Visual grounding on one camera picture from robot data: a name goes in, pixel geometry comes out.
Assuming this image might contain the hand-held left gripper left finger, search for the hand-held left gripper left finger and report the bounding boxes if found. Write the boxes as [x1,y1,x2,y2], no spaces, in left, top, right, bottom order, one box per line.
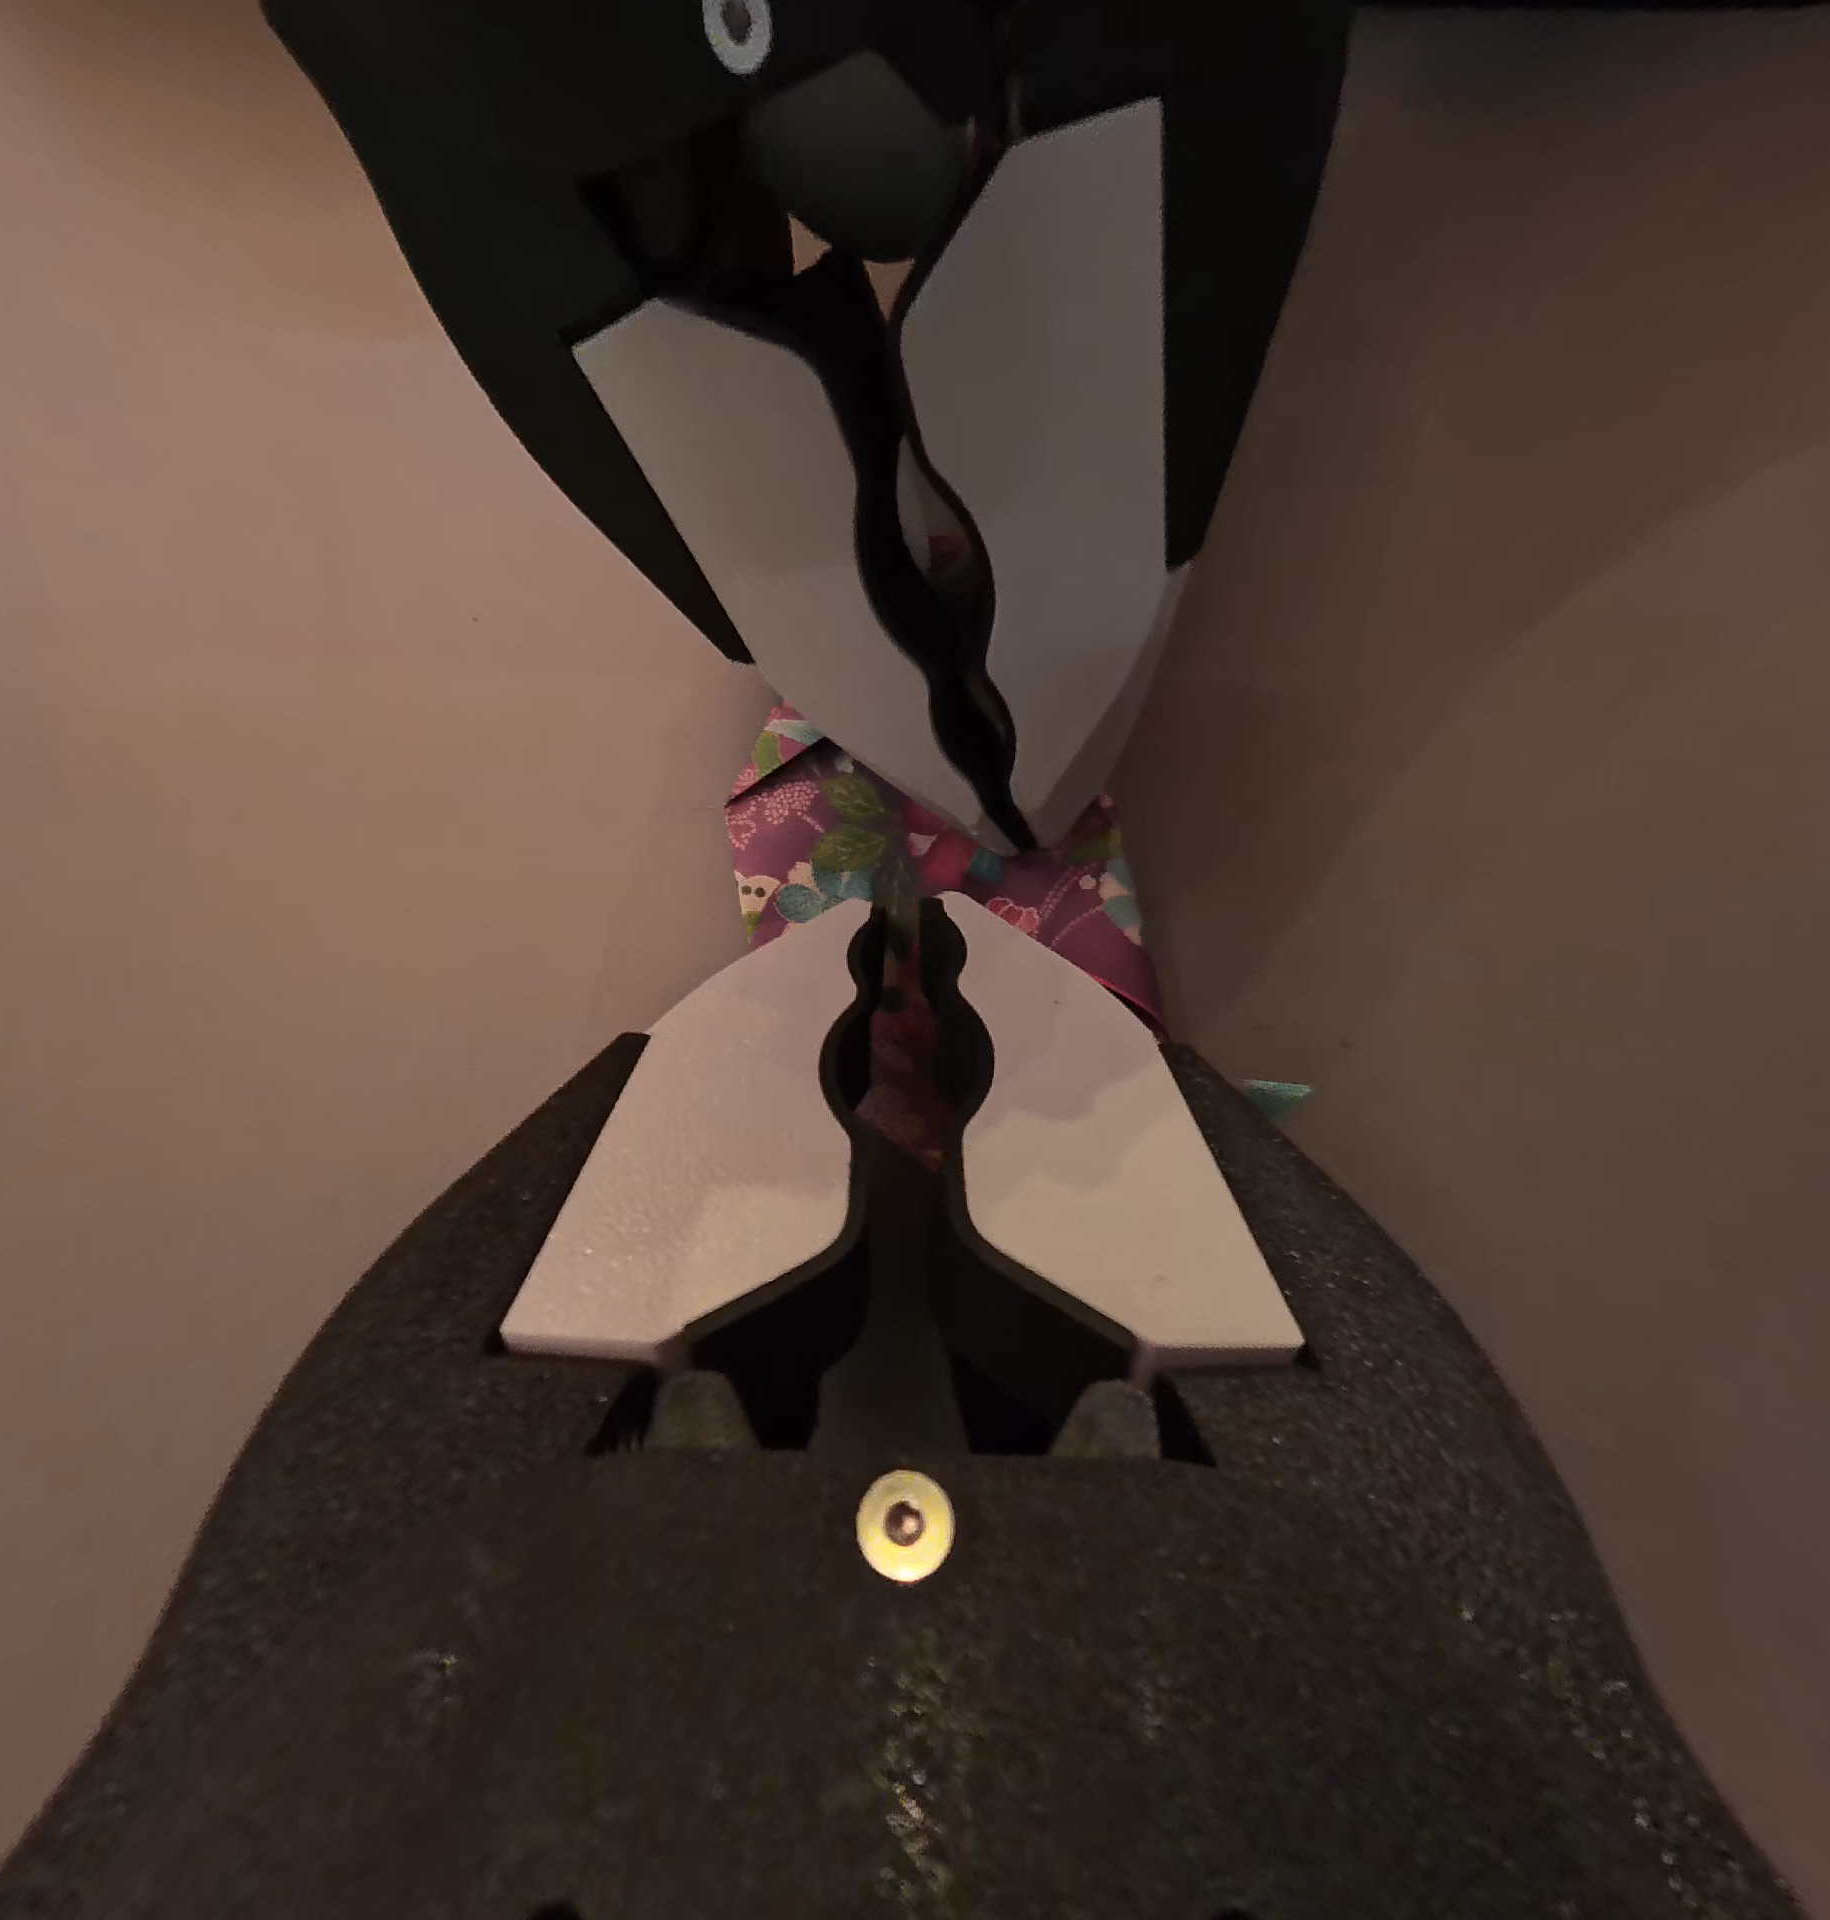
[502,897,890,1455]

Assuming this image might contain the purple floral origami paper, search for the purple floral origami paper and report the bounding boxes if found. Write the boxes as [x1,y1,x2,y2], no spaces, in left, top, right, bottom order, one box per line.
[722,705,1313,1172]

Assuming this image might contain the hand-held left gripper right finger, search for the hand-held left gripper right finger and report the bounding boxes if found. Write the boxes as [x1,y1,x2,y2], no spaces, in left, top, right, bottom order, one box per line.
[928,892,1307,1455]

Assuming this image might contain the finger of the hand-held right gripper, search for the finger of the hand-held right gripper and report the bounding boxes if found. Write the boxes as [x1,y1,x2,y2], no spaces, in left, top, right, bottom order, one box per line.
[892,97,1193,848]
[572,254,1037,848]

